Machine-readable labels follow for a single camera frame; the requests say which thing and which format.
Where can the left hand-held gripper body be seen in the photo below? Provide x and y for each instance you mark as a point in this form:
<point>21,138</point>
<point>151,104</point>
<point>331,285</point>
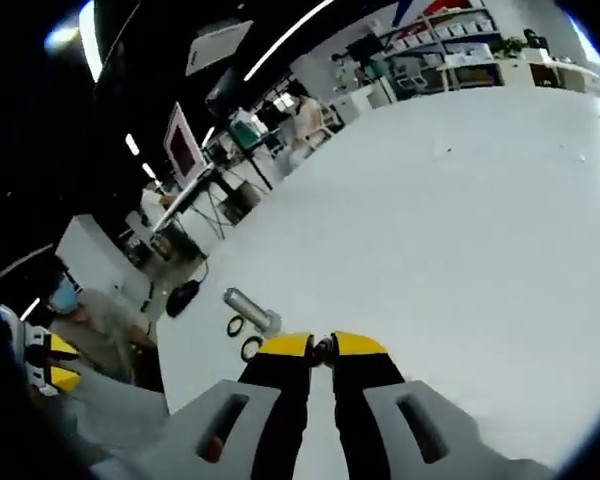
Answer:
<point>14,330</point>

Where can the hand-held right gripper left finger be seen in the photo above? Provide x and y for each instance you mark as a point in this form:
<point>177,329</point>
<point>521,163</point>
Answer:
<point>220,430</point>

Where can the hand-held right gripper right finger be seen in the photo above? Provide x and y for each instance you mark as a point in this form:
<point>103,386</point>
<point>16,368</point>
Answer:
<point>415,430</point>

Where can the large steel washer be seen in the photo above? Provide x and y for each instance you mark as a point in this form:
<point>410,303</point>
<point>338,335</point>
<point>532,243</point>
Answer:
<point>243,350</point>
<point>230,327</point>

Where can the small steel washer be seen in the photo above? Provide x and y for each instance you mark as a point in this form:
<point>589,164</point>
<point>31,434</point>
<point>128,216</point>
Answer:
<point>325,344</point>

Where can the thick threaded stud bolt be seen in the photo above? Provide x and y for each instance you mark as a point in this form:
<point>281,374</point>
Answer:
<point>247,307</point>

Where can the person's torso and head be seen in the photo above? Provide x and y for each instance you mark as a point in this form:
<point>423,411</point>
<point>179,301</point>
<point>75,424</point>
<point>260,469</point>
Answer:
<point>100,320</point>

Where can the grey mesh office chair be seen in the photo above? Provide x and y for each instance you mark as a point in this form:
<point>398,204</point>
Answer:
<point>120,415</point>

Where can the black rounded device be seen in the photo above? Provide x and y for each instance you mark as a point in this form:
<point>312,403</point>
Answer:
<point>182,299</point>

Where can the grey tilted standing desk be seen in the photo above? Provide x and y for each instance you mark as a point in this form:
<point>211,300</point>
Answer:
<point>185,197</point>

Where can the white framed monitor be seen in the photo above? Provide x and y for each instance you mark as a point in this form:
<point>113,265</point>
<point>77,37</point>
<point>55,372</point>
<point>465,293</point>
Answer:
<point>182,145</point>

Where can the square ceiling panel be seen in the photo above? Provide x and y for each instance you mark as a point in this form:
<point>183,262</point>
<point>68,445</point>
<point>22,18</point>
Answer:
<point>217,47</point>

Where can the white office desk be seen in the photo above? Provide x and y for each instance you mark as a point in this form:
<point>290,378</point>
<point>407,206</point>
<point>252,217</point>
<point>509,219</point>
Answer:
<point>520,70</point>

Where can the long ceiling light strip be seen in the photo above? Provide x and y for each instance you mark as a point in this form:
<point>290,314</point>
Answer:
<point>285,42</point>

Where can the black screen on stand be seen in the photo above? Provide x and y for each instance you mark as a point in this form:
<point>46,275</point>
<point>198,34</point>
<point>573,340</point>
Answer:
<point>364,47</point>

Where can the small green plant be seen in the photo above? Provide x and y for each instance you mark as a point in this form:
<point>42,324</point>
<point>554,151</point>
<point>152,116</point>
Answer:
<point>510,47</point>

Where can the white storage shelving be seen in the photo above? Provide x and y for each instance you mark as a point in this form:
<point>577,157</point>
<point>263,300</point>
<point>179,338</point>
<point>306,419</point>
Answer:
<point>445,35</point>

